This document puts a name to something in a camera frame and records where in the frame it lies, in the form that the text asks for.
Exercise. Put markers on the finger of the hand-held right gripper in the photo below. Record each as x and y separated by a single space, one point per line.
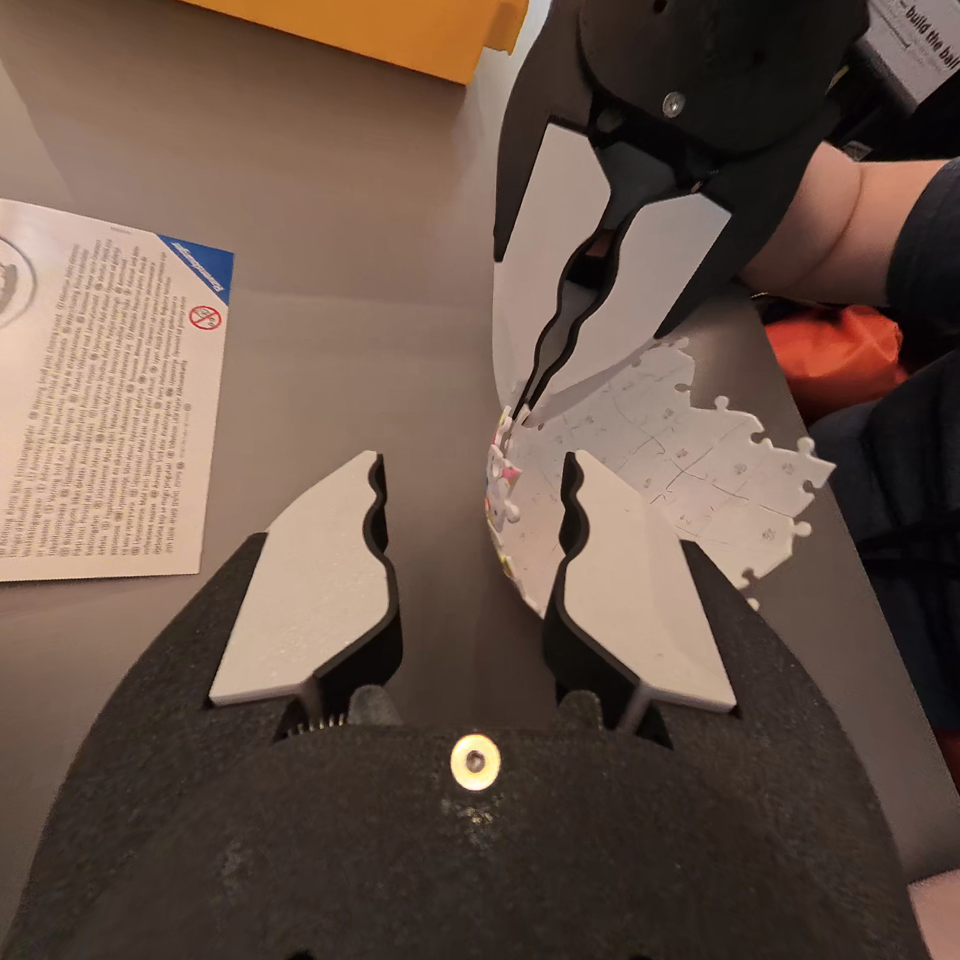
660 255
555 210

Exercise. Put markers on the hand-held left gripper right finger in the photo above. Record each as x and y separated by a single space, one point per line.
637 600

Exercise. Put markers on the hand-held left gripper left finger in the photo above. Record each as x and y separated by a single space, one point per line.
307 600

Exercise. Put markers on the partly built puzzle ball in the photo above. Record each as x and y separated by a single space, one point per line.
675 465

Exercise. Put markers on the person's left forearm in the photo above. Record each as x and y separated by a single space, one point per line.
941 922

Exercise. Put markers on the person's right forearm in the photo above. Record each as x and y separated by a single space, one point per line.
825 232

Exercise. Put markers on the white printed paper card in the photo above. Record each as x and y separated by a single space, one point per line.
911 60

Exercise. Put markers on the orange fabric bag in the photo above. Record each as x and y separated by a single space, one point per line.
832 360

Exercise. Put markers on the yellow plastic bin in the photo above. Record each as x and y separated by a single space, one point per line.
375 30

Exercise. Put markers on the white instruction leaflet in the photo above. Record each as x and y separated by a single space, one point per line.
112 412

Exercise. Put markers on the person's dark clothing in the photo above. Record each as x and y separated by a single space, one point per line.
915 525

